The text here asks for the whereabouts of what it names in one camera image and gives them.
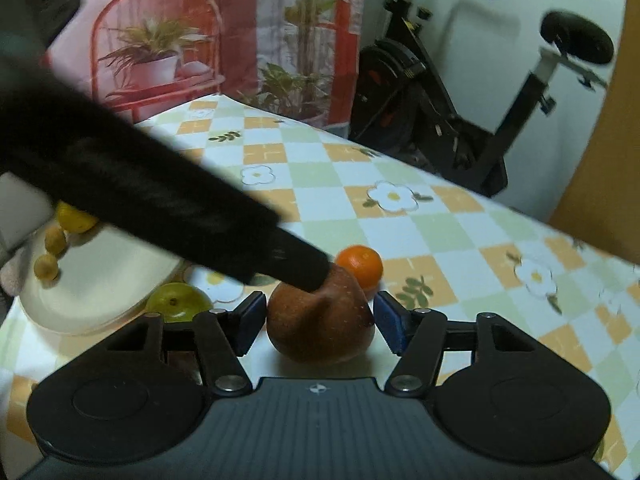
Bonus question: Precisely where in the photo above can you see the red apple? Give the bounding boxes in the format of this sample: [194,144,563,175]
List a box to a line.
[266,266,377,365]

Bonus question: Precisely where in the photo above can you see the green apple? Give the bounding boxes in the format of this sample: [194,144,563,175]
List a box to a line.
[145,282,215,324]

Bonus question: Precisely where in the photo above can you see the wooden door panel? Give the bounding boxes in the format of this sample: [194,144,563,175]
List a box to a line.
[547,0,640,261]

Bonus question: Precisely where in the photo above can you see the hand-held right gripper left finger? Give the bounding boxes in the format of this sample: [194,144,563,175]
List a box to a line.
[65,291,268,401]

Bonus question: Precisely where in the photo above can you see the cream plate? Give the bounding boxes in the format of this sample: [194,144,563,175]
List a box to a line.
[19,220,186,337]

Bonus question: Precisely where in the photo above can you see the printed room scene backdrop cloth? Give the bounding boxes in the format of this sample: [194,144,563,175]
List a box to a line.
[45,0,363,128]

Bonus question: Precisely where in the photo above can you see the black furry thing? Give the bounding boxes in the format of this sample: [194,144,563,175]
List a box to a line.
[0,0,333,295]

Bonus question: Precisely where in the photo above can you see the mandarin orange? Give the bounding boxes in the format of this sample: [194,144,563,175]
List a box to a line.
[334,245,384,301]

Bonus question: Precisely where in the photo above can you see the small brown round fruit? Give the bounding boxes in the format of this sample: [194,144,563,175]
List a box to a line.
[33,253,60,281]
[44,226,68,255]

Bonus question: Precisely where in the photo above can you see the black exercise bike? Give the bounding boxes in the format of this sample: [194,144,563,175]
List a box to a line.
[347,0,616,198]

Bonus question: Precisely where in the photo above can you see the yellow lemon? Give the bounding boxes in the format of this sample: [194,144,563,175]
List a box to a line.
[55,200,101,235]

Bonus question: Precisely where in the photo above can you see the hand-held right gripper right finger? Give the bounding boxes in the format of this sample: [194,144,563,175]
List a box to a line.
[372,290,576,401]

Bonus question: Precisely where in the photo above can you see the checkered floral tablecloth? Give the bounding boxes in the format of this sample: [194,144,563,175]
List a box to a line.
[0,94,640,480]

